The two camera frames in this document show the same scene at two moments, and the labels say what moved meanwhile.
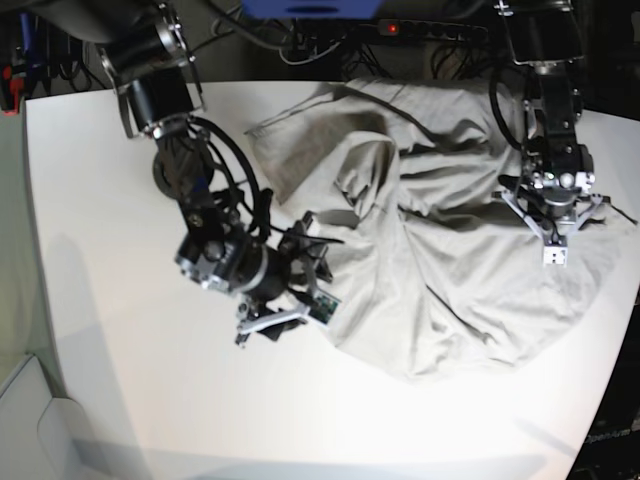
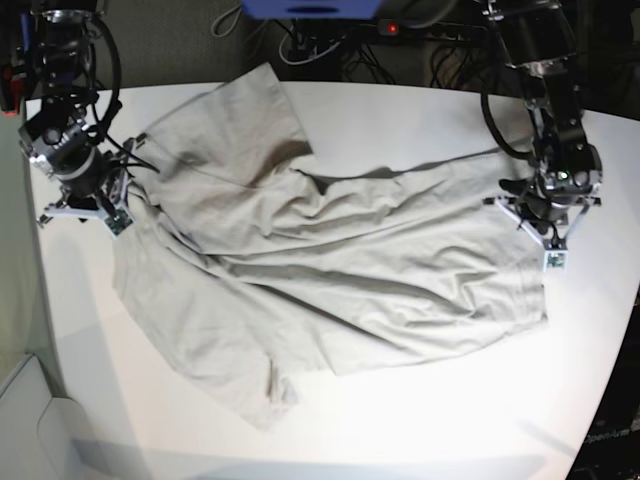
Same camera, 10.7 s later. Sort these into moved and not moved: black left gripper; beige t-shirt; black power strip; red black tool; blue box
Moved: beige t-shirt; black left gripper
Not moved: blue box; black power strip; red black tool
